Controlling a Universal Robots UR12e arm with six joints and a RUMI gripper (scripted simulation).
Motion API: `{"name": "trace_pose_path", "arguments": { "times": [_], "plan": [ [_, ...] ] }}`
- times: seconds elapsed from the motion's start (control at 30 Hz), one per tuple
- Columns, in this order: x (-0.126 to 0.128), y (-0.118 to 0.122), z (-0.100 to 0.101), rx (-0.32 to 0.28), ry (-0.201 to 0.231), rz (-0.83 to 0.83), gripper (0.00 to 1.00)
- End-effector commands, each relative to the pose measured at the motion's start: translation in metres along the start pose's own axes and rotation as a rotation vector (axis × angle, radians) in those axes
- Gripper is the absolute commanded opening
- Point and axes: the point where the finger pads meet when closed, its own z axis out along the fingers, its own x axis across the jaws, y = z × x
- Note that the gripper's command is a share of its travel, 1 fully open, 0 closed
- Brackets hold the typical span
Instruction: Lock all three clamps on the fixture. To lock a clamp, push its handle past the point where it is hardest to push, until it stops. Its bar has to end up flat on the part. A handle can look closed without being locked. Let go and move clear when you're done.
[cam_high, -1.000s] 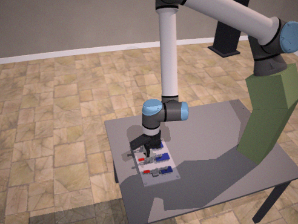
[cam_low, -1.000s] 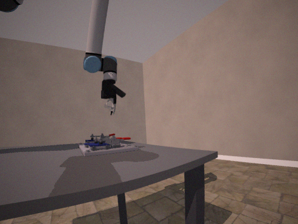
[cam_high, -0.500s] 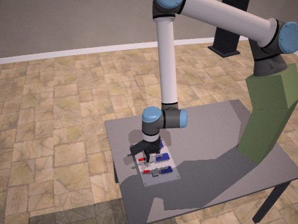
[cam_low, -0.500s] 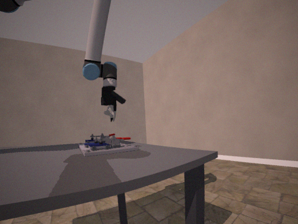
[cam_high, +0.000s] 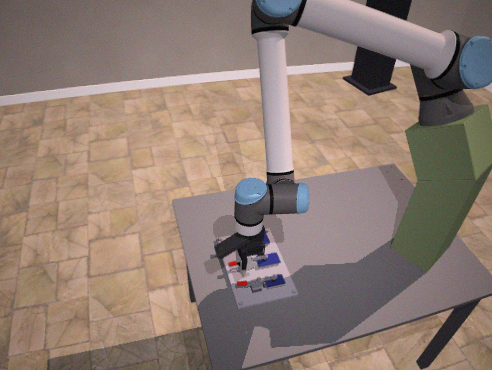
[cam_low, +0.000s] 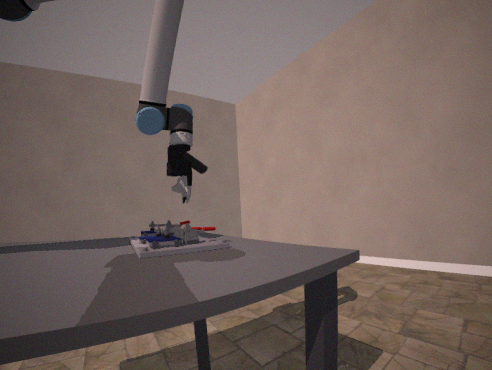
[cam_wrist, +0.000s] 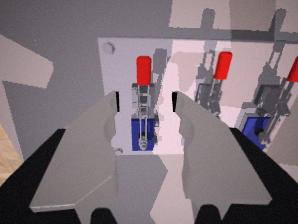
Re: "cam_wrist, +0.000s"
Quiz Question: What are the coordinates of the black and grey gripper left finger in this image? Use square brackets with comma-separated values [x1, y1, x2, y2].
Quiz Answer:
[0, 91, 120, 224]

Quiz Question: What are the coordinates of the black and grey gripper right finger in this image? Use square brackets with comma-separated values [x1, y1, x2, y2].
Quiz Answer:
[172, 91, 298, 224]

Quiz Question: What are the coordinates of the white fixture plate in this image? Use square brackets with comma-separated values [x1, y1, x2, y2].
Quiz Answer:
[98, 36, 298, 155]

